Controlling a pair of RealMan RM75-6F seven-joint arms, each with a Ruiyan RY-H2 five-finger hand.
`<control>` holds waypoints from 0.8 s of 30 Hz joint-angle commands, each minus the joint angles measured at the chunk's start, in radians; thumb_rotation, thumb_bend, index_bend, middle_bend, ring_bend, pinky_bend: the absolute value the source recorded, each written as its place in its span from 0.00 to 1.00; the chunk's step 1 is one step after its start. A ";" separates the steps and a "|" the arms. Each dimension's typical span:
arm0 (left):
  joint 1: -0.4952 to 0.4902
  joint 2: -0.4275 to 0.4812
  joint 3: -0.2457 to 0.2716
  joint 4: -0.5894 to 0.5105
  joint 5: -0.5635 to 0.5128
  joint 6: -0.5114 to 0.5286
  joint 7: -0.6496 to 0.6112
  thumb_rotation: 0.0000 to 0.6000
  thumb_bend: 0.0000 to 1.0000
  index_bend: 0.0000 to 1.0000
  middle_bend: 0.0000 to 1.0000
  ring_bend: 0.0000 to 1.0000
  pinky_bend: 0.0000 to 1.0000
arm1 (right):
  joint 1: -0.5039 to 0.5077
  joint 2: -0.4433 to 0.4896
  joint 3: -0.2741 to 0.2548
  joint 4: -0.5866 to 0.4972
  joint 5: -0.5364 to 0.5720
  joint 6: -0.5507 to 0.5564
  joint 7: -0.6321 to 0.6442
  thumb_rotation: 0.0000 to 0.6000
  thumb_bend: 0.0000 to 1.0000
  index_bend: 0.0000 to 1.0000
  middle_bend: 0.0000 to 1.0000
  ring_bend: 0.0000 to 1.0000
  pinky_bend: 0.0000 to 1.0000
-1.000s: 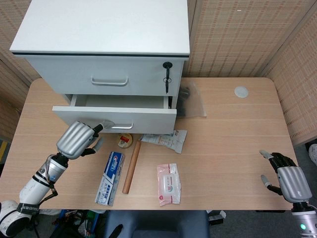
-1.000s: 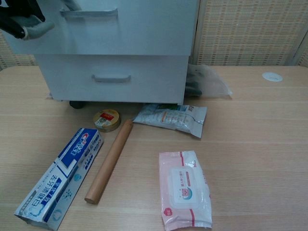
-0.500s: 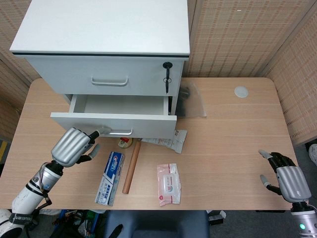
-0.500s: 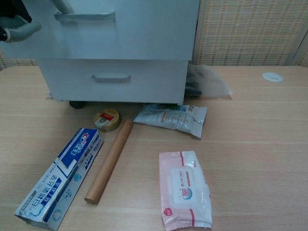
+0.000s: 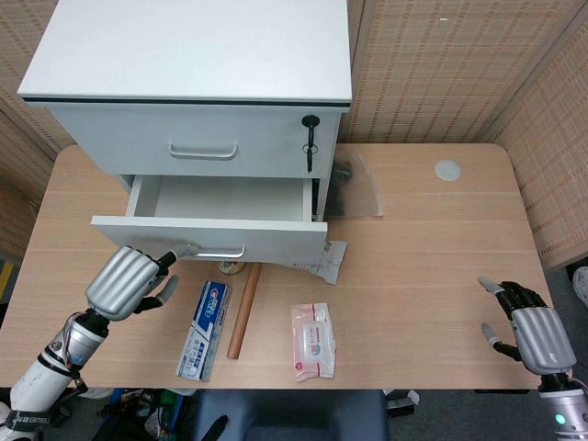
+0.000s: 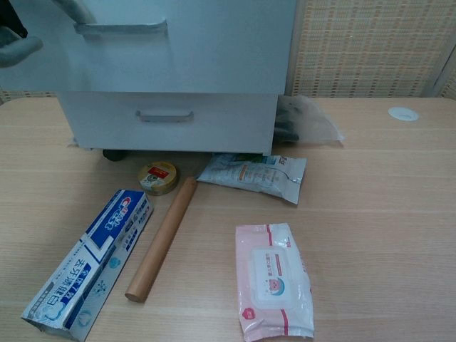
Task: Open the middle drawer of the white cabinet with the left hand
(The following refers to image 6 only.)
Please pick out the grey black robot left hand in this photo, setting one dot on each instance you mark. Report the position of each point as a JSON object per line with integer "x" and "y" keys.
{"x": 18, "y": 50}

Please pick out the bamboo folding screen panel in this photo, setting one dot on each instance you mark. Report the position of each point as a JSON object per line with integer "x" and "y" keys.
{"x": 363, "y": 46}
{"x": 451, "y": 89}
{"x": 21, "y": 96}

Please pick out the black caster wheel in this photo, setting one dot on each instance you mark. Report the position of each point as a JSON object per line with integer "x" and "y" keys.
{"x": 114, "y": 155}

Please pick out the round gold tin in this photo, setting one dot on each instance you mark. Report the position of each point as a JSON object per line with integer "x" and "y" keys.
{"x": 158, "y": 177}

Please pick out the blue white toothpaste box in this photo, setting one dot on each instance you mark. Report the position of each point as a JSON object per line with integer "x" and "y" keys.
{"x": 96, "y": 256}

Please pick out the wooden rolling pin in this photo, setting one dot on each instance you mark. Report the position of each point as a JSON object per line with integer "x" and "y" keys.
{"x": 162, "y": 237}

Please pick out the grey foil snack pouch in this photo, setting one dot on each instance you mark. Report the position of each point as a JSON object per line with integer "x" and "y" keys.
{"x": 253, "y": 174}

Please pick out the black parts inside bag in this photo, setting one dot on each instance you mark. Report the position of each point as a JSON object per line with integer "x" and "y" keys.
{"x": 286, "y": 124}

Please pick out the clear plastic bag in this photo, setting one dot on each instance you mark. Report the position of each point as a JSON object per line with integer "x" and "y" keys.
{"x": 317, "y": 124}

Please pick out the pink wet wipes pack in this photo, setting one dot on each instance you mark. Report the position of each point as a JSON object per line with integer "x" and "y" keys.
{"x": 274, "y": 278}

